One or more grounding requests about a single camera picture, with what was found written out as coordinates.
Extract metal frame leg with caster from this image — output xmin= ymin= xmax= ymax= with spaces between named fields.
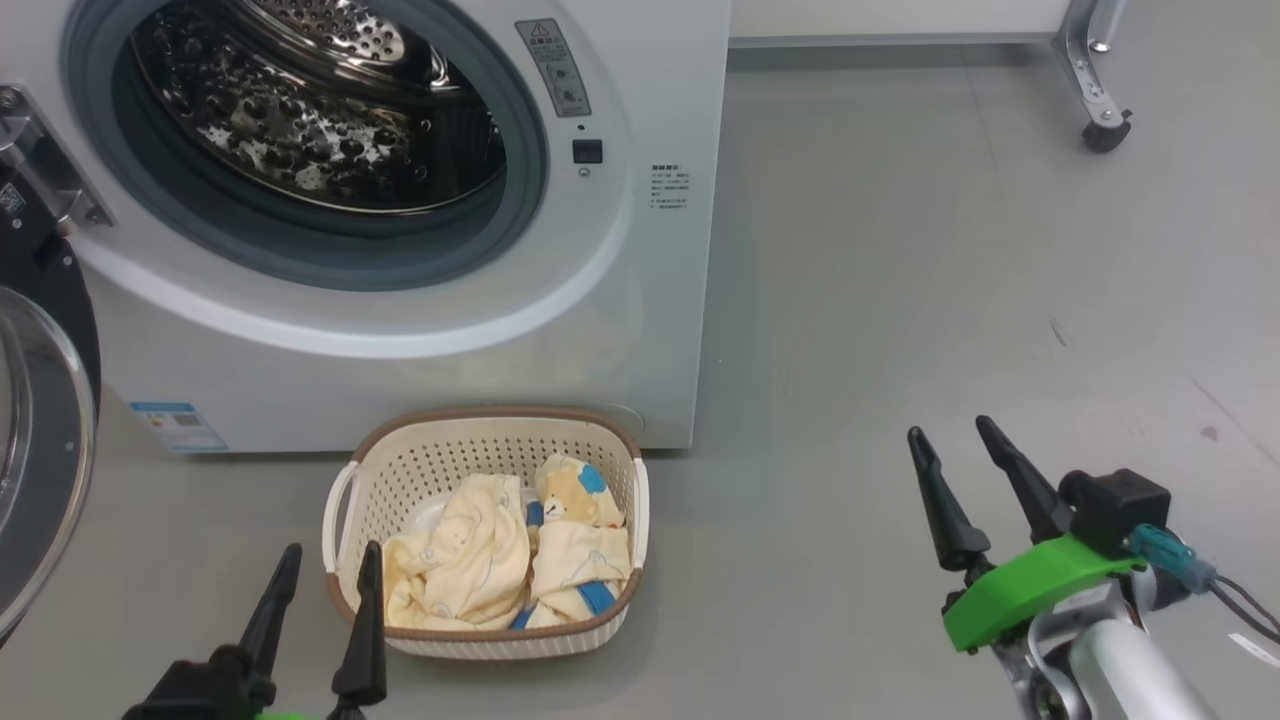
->
xmin=1050 ymin=0 xmax=1134 ymax=154

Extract white front-load washing machine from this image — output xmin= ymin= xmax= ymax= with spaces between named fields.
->
xmin=0 ymin=0 xmax=733 ymax=453

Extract cream laundry basket brown rim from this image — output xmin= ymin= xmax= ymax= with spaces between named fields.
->
xmin=322 ymin=406 xmax=651 ymax=661

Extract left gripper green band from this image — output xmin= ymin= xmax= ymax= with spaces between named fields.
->
xmin=238 ymin=541 xmax=387 ymax=720

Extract yellow bear print pants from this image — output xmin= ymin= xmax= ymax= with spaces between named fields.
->
xmin=382 ymin=473 xmax=532 ymax=631

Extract black round washing machine door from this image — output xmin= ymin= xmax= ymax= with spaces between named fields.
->
xmin=0 ymin=85 xmax=101 ymax=641

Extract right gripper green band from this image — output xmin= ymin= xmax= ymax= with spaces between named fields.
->
xmin=907 ymin=415 xmax=1146 ymax=720

